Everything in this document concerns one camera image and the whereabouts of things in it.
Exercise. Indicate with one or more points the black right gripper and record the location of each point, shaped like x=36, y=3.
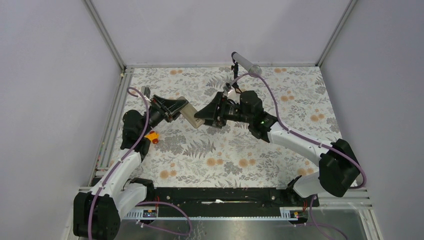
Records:
x=211, y=114

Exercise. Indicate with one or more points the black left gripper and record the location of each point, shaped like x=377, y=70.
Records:
x=169, y=108

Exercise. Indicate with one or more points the white remote control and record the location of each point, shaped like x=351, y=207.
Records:
x=188, y=112

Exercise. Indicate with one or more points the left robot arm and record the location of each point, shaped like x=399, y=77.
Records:
x=97, y=213

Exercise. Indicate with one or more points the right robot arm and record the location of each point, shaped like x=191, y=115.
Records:
x=338, y=167

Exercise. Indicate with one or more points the orange toy brick car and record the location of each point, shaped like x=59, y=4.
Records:
x=153, y=137

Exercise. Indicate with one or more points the floral table mat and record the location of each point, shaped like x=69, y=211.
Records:
x=230, y=156

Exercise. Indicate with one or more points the grey microphone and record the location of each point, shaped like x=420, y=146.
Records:
x=238, y=60

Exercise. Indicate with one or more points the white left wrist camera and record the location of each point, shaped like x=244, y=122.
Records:
x=146, y=92

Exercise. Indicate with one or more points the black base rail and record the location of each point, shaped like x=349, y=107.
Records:
x=212, y=202

